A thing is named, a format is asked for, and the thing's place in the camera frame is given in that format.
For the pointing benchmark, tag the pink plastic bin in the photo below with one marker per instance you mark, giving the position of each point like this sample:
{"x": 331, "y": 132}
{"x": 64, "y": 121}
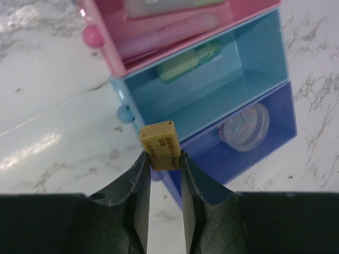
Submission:
{"x": 132, "y": 35}

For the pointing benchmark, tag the dark blue plastic bin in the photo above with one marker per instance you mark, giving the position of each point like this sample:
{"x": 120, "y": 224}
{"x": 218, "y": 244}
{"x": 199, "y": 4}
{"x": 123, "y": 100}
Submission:
{"x": 197, "y": 114}

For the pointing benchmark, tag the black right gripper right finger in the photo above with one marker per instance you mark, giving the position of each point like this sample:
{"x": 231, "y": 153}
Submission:
{"x": 218, "y": 220}

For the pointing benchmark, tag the teal blue plastic bin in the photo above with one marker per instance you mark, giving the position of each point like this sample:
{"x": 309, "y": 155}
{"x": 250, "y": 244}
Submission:
{"x": 245, "y": 62}

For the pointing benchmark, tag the green correction tape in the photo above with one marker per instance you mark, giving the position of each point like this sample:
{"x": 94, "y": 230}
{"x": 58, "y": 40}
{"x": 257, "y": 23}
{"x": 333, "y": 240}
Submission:
{"x": 188, "y": 61}

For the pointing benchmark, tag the small gold binder clip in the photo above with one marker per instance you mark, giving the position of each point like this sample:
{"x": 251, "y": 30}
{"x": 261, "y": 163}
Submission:
{"x": 161, "y": 142}

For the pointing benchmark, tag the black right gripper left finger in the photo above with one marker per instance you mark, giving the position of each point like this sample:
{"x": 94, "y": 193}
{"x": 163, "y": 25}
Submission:
{"x": 111, "y": 220}

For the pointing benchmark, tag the clear jar of clips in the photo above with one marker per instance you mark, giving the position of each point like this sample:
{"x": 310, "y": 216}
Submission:
{"x": 247, "y": 129}

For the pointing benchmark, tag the pink correction tape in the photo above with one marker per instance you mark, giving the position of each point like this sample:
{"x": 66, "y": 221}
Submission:
{"x": 149, "y": 42}

